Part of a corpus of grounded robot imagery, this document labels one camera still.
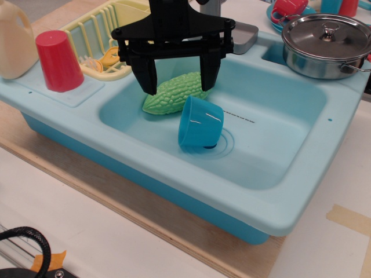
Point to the cream plastic jug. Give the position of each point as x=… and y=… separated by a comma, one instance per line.
x=18, y=48

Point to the red plastic cup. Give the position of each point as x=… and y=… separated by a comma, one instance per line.
x=59, y=65

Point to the yellow dish rack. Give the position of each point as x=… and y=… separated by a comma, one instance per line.
x=90, y=36

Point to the blue plastic cup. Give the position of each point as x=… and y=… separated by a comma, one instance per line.
x=201, y=123

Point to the red cup background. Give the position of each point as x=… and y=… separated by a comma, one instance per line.
x=349, y=8

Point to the yellow toy utensil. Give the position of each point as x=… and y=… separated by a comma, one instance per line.
x=110, y=57

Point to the masking tape strip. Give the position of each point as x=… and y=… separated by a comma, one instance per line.
x=350, y=219

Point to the blue cup background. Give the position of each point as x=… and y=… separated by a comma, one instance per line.
x=330, y=6

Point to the red mug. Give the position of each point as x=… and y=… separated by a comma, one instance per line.
x=283, y=8

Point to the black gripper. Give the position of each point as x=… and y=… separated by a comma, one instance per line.
x=173, y=29

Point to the steel pot with lid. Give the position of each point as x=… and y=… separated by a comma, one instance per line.
x=325, y=46

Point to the light blue toy sink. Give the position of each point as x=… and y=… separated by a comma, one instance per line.
x=281, y=132

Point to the green toy bitter melon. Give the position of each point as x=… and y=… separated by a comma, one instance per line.
x=171, y=95

